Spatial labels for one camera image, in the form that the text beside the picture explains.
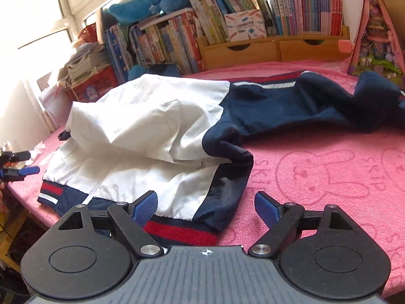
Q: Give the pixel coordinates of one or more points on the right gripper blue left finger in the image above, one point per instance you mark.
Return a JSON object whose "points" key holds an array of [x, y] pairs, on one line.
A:
{"points": [[129, 221]]}

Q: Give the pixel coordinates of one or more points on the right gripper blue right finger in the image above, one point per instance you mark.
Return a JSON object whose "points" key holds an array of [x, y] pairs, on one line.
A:
{"points": [[282, 221]]}

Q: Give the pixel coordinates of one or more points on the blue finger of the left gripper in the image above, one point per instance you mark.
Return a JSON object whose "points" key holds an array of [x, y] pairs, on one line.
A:
{"points": [[10, 174], [12, 157]]}

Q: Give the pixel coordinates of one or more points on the white navy zip jacket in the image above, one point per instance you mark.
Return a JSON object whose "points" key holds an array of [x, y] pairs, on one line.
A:
{"points": [[182, 138]]}

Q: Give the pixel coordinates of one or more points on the crumpled white tissue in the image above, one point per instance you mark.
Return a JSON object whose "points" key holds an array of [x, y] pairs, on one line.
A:
{"points": [[35, 153]]}

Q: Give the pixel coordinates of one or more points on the pink rabbit pattern mat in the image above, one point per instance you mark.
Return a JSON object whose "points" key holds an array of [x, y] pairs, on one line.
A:
{"points": [[362, 171]]}

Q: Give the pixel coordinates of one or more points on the red plastic crate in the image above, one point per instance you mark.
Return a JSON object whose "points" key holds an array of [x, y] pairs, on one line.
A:
{"points": [[96, 86]]}

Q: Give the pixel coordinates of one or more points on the stack of papers and magazines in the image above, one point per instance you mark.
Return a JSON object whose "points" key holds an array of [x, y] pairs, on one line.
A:
{"points": [[89, 59]]}

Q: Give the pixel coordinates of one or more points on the blue round ball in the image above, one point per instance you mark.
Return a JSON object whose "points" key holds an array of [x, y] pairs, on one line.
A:
{"points": [[136, 71]]}

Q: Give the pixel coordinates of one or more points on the wooden desktop drawer shelf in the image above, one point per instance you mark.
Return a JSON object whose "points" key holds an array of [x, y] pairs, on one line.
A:
{"points": [[313, 47]]}

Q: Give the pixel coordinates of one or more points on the blue whale plush toy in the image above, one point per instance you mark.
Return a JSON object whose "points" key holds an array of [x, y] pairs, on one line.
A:
{"points": [[127, 12]]}

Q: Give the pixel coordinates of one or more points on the pink house shaped box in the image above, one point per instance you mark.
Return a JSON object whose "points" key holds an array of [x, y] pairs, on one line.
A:
{"points": [[373, 44]]}

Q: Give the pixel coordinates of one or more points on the white colourful stationery box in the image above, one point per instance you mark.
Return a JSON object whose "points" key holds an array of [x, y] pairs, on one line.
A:
{"points": [[245, 25]]}

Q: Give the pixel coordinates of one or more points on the row of upright books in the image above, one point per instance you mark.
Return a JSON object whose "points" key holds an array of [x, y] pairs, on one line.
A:
{"points": [[169, 42]]}

